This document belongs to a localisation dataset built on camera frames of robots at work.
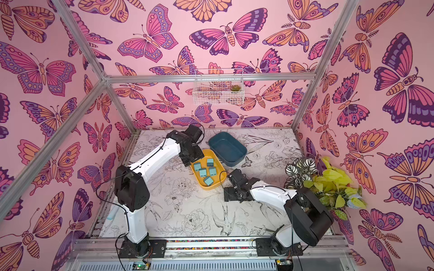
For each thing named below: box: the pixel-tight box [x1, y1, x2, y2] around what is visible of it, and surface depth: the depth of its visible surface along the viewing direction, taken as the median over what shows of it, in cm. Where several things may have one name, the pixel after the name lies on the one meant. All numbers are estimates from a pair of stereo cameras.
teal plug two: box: [206, 158, 214, 167], surface depth 102 cm
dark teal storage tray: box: [208, 131, 248, 167], surface depth 109 cm
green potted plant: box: [283, 156, 367, 221], surface depth 72 cm
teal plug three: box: [209, 167, 217, 177], surface depth 99 cm
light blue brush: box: [106, 204, 120, 221], surface depth 85 cm
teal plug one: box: [193, 162, 202, 172], surface depth 100 cm
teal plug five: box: [203, 176, 214, 187], surface depth 94 cm
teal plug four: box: [198, 168, 207, 178], surface depth 97 cm
